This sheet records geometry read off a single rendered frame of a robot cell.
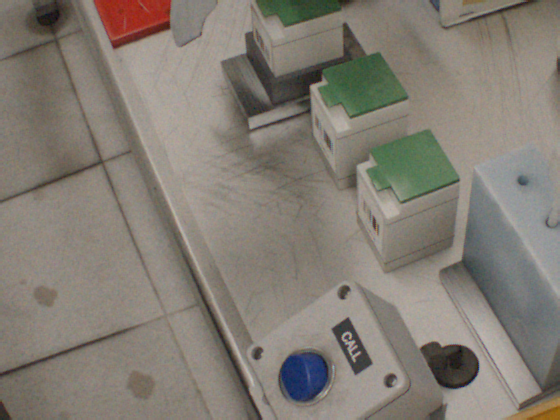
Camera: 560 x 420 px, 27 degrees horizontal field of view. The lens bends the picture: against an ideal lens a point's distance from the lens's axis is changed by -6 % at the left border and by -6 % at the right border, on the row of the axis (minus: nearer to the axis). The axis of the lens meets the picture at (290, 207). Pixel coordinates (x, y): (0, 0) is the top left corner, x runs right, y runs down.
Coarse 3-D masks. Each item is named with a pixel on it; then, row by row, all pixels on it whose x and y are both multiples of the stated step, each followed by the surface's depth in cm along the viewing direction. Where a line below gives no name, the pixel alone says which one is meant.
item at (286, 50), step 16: (256, 16) 75; (272, 16) 74; (336, 16) 73; (256, 32) 76; (272, 32) 73; (288, 32) 73; (304, 32) 73; (320, 32) 74; (336, 32) 74; (272, 48) 73; (288, 48) 74; (304, 48) 74; (320, 48) 75; (336, 48) 75; (272, 64) 75; (288, 64) 75; (304, 64) 76
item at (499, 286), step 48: (528, 144) 64; (480, 192) 63; (528, 192) 62; (480, 240) 66; (528, 240) 60; (480, 288) 69; (528, 288) 62; (480, 336) 67; (528, 336) 64; (528, 384) 65
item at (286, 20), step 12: (264, 0) 73; (276, 0) 73; (288, 0) 73; (300, 0) 73; (312, 0) 73; (324, 0) 73; (336, 0) 73; (264, 12) 73; (276, 12) 73; (288, 12) 73; (300, 12) 72; (312, 12) 72; (324, 12) 72; (288, 24) 72
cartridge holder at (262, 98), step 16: (352, 32) 80; (256, 48) 77; (352, 48) 80; (224, 64) 79; (240, 64) 79; (256, 64) 77; (320, 64) 76; (336, 64) 76; (240, 80) 78; (256, 80) 78; (272, 80) 75; (288, 80) 75; (304, 80) 76; (320, 80) 77; (240, 96) 78; (256, 96) 77; (272, 96) 76; (288, 96) 77; (304, 96) 77; (256, 112) 77; (272, 112) 77; (288, 112) 78
